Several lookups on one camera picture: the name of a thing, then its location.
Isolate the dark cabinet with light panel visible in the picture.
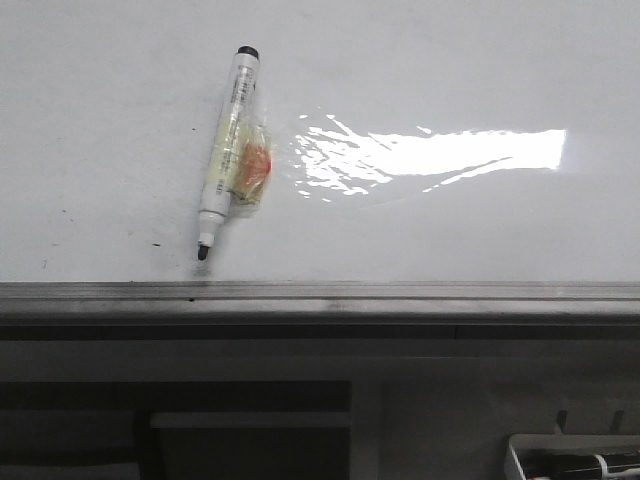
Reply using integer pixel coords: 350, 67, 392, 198
1, 381, 352, 479

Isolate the white black whiteboard marker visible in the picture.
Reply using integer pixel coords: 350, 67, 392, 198
197, 46, 272, 261

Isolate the white tray with markers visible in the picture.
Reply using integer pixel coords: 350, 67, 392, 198
504, 434, 639, 479

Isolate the white whiteboard with metal frame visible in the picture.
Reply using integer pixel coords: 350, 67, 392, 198
1, 1, 639, 321

